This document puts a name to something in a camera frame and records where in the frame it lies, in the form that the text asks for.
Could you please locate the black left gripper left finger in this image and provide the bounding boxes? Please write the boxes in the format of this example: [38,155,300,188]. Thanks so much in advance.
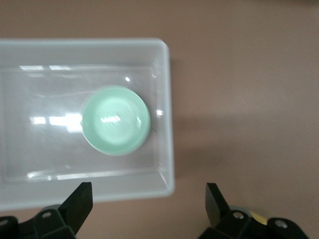
[0,182,93,239]

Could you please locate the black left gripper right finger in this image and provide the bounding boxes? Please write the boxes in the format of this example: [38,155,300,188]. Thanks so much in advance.
[199,183,310,239]

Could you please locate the mint green bowl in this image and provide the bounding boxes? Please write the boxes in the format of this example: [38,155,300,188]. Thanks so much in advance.
[81,84,152,157]

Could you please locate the clear plastic box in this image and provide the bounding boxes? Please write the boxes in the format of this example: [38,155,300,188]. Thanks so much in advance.
[0,37,175,212]

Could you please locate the brown table cover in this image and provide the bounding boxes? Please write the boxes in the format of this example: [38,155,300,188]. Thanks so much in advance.
[0,0,319,239]

